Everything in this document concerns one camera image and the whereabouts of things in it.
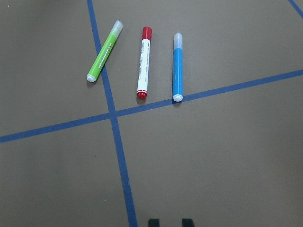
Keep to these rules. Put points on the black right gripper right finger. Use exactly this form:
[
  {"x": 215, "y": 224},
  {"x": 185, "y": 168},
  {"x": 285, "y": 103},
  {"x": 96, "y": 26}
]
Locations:
[{"x": 187, "y": 222}]

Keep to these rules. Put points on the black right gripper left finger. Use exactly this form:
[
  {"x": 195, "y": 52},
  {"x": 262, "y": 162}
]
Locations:
[{"x": 154, "y": 222}]

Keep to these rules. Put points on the blue highlighter pen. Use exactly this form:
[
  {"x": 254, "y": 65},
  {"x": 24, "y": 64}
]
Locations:
[{"x": 177, "y": 86}]

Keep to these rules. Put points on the green highlighter pen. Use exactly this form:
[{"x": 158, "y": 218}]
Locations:
[{"x": 104, "y": 53}]

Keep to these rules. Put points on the red capped white marker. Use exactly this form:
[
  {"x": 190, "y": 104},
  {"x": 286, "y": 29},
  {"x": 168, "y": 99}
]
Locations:
[{"x": 142, "y": 86}]

